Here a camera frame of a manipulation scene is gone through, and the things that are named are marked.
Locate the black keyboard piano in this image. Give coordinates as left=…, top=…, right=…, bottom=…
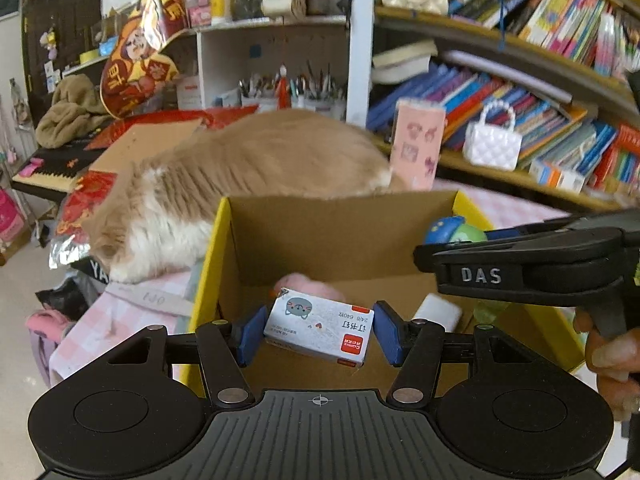
left=11, top=139, right=105, bottom=197

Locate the white quilted pearl handbag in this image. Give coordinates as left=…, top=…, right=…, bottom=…
left=462, top=100, right=522, bottom=171

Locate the pink cartoon table mat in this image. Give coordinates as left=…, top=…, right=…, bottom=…
left=48, top=179, right=566, bottom=386

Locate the wooden bookshelf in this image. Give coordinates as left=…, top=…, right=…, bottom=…
left=366, top=0, right=639, bottom=210

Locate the orange white small box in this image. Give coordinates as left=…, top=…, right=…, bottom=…
left=529, top=159, right=586, bottom=194

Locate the right hand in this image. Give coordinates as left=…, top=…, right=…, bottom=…
left=573, top=310, right=640, bottom=422

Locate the white cubby shelf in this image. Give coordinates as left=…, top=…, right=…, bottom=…
left=165, top=15, right=350, bottom=119

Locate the orange white cat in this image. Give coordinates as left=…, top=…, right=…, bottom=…
left=82, top=108, right=406, bottom=284

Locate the blue green toy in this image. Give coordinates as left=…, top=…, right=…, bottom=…
left=424, top=216, right=487, bottom=245

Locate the red dictionary set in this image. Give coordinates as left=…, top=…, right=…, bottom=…
left=588, top=124, right=640, bottom=196

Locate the white eraser block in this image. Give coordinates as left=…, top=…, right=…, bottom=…
left=413, top=294, right=463, bottom=333

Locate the red gold foil balloon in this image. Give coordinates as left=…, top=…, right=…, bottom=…
left=100, top=0, right=189, bottom=118

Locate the white staples box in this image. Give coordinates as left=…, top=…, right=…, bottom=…
left=264, top=288, right=374, bottom=367

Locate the pink cylinder container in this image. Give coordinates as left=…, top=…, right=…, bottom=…
left=390, top=98, right=446, bottom=191

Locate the olive blanket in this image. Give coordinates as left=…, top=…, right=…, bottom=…
left=36, top=74, right=111, bottom=150

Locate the pink chick plush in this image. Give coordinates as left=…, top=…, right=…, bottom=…
left=271, top=273, right=346, bottom=302

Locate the yellow cardboard box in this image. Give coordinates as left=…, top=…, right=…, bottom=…
left=189, top=191, right=584, bottom=396

